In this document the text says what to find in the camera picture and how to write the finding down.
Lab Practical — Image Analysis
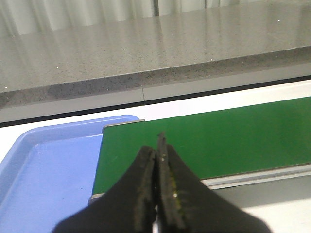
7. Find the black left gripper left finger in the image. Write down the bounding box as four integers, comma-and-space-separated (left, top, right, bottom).
53, 146, 156, 233

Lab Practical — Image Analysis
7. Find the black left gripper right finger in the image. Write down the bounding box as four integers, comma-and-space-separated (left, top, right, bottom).
156, 133, 271, 233

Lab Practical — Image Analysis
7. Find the blue plastic tray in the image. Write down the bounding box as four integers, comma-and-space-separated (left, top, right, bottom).
0, 115, 137, 233

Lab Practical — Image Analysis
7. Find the green conveyor belt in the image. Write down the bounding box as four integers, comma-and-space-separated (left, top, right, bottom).
93, 97, 311, 194

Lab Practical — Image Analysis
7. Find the grey stone counter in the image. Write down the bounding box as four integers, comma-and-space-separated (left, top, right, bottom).
0, 0, 311, 123

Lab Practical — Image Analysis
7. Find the white pleated curtain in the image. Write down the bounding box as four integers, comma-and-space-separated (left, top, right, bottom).
0, 0, 270, 36

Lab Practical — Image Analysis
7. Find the aluminium conveyor side rail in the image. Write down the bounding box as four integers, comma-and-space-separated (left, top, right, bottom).
88, 163, 311, 204

